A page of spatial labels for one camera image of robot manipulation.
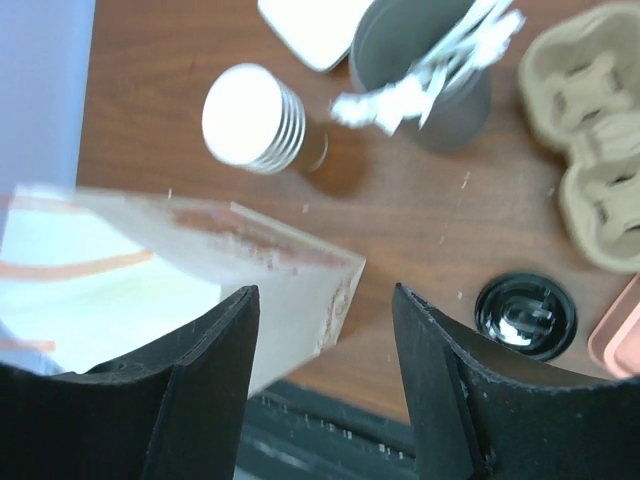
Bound cardboard cup carrier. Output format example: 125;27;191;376
518;2;639;273

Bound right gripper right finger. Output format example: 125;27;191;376
392;285;639;479

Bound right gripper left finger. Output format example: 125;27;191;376
1;286;260;480

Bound beige paper takeout bag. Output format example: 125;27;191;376
1;185;366;393

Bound white oblong tray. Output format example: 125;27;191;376
257;0;373;73

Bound salmon pink tray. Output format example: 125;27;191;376
587;275;639;379

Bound grey cylindrical holder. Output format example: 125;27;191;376
349;0;491;153

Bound stack of paper cups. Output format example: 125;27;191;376
201;63;329;175

